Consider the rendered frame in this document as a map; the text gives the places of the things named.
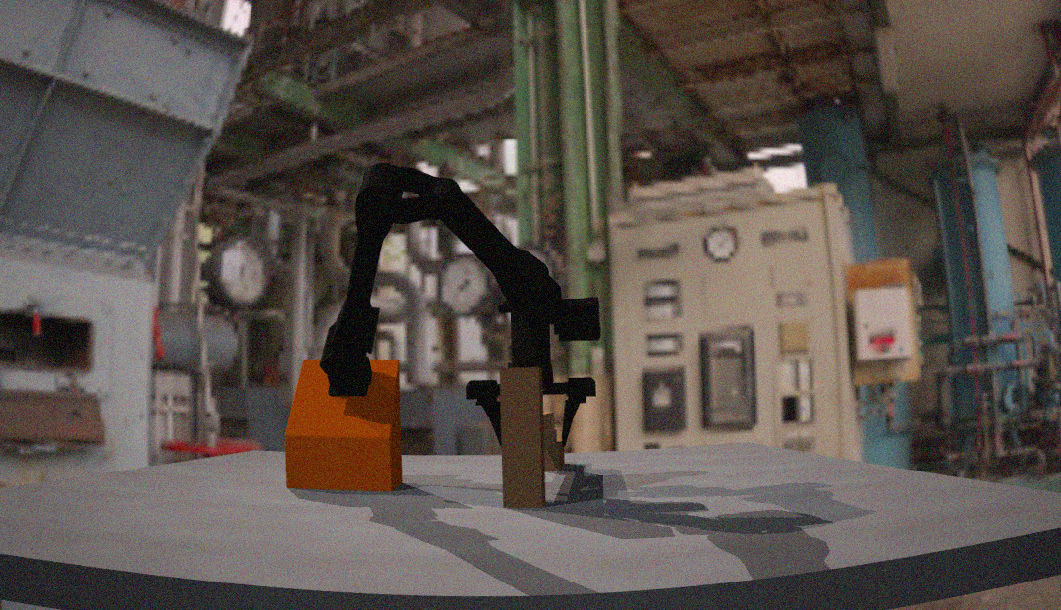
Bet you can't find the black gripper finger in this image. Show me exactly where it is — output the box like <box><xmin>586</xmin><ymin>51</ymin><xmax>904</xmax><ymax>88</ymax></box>
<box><xmin>475</xmin><ymin>401</ymin><xmax>502</xmax><ymax>448</ymax></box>
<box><xmin>562</xmin><ymin>399</ymin><xmax>586</xmax><ymax>447</ymax></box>

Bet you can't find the long wooden rail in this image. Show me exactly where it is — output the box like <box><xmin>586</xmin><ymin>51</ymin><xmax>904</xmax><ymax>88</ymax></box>
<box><xmin>543</xmin><ymin>412</ymin><xmax>555</xmax><ymax>450</ymax></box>

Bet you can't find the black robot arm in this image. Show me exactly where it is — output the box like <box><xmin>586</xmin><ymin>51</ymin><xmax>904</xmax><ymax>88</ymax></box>
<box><xmin>319</xmin><ymin>163</ymin><xmax>601</xmax><ymax>397</ymax></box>

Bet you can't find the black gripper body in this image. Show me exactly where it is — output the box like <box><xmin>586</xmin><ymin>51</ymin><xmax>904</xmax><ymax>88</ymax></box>
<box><xmin>466</xmin><ymin>341</ymin><xmax>596</xmax><ymax>402</ymax></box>

